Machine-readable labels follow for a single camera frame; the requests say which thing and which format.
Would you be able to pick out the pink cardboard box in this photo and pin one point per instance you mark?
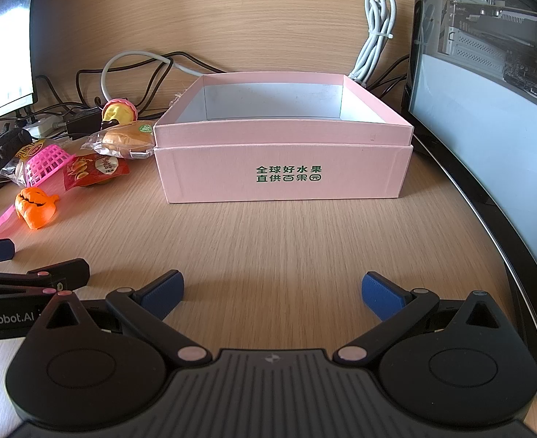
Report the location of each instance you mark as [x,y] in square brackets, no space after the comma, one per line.
[282,173]

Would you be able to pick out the pink plastic strainer ladle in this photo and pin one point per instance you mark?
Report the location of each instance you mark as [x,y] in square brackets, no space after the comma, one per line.
[47,160]

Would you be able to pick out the white power strip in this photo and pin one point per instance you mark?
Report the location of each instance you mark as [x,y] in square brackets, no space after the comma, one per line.
[45,127]

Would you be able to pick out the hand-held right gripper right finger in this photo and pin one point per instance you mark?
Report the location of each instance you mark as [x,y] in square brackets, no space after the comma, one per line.
[385,294]

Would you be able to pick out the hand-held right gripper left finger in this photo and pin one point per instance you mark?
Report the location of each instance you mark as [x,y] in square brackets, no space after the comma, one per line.
[161,294]

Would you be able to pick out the bread bun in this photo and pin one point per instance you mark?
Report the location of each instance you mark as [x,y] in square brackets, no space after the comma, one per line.
[122,139]

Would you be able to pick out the yellow toy with pink lid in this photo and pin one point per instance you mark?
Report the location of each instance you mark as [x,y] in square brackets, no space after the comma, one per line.
[119,113]

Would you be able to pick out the red snack packet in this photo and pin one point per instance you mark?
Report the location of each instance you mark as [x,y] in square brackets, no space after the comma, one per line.
[99,169]

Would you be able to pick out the orange pumpkin ghost toy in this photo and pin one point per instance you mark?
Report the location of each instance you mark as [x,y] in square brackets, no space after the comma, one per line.
[36,207]

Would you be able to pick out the black plush toy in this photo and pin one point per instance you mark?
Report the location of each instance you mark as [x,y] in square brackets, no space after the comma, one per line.
[4,146]

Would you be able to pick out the black power adapter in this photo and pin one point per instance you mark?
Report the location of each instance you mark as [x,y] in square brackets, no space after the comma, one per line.
[84,124]

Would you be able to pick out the computer case with glass panel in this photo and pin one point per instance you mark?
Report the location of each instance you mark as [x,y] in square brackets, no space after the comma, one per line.
[487,146]

